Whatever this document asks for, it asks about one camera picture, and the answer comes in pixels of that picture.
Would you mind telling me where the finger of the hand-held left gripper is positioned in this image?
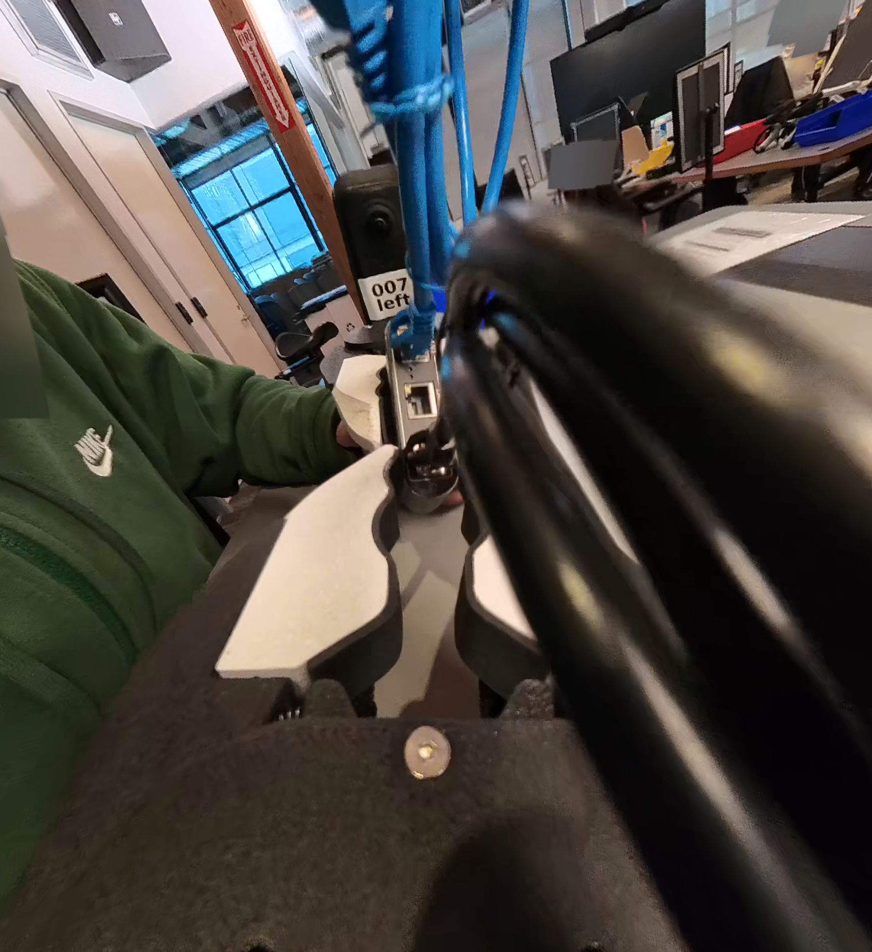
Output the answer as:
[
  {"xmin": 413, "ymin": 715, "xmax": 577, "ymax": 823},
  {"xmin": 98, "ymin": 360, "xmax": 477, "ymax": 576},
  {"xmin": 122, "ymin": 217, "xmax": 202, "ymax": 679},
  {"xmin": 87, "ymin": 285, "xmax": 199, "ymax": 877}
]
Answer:
[{"xmin": 331, "ymin": 353, "xmax": 394, "ymax": 453}]

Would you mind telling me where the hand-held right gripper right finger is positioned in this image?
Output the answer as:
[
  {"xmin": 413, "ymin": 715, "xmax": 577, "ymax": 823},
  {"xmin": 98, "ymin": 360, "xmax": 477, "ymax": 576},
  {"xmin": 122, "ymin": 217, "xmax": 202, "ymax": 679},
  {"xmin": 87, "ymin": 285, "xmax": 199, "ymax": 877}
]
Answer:
[{"xmin": 456, "ymin": 380, "xmax": 638, "ymax": 658}]

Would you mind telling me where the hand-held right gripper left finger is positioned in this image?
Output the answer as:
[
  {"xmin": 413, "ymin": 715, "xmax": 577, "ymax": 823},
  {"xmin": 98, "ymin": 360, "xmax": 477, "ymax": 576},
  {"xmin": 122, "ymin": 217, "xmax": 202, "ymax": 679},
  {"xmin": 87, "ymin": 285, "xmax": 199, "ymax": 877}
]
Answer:
[{"xmin": 215, "ymin": 444, "xmax": 406, "ymax": 684}]

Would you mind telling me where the black ethernet hub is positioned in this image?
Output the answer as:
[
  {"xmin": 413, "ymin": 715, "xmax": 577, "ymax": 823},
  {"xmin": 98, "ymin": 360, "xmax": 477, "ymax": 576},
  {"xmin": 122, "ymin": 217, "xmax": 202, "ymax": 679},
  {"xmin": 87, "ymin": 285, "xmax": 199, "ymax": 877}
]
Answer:
[{"xmin": 383, "ymin": 319, "xmax": 470, "ymax": 519}]

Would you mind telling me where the blue ethernet cable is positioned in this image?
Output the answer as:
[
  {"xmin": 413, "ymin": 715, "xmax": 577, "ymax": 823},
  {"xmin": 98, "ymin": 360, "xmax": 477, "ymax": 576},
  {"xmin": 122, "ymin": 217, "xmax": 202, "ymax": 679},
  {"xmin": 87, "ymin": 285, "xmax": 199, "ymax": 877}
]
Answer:
[{"xmin": 341, "ymin": 0, "xmax": 535, "ymax": 359}]

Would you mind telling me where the black ethernet cable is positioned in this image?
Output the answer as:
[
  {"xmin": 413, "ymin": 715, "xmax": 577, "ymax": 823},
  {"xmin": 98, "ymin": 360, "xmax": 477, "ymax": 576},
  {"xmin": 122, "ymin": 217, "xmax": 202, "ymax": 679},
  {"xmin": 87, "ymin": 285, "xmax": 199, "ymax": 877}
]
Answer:
[{"xmin": 401, "ymin": 200, "xmax": 872, "ymax": 952}]

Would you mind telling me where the wooden beam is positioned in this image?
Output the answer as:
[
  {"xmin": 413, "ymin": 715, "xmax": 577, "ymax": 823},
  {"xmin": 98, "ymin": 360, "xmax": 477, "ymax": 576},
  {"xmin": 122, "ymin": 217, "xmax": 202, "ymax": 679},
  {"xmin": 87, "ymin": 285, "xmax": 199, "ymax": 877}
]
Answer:
[{"xmin": 207, "ymin": 0, "xmax": 360, "ymax": 301}]

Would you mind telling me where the person's green jacket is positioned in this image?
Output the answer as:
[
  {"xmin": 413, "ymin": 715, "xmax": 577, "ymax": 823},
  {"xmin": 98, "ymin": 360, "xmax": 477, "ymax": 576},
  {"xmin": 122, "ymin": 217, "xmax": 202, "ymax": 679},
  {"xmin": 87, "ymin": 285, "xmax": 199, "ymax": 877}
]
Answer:
[{"xmin": 0, "ymin": 261, "xmax": 258, "ymax": 952}]

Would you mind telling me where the black monitor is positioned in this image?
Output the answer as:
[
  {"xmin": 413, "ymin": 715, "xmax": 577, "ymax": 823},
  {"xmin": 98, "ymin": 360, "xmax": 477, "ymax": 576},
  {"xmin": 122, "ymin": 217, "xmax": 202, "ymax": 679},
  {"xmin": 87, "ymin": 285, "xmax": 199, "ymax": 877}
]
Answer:
[{"xmin": 547, "ymin": 0, "xmax": 709, "ymax": 145}]

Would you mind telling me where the white board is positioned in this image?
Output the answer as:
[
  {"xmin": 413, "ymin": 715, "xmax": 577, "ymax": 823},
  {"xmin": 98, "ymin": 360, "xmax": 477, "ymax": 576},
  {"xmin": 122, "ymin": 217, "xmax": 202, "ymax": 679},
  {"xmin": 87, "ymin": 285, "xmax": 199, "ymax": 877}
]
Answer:
[{"xmin": 657, "ymin": 207, "xmax": 867, "ymax": 281}]

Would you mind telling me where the blue storage bin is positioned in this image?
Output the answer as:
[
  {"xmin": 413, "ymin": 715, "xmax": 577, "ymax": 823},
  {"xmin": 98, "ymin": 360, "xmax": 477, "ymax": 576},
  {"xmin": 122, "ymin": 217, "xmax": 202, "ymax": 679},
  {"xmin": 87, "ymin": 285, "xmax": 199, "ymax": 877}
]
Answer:
[{"xmin": 791, "ymin": 75, "xmax": 872, "ymax": 150}]

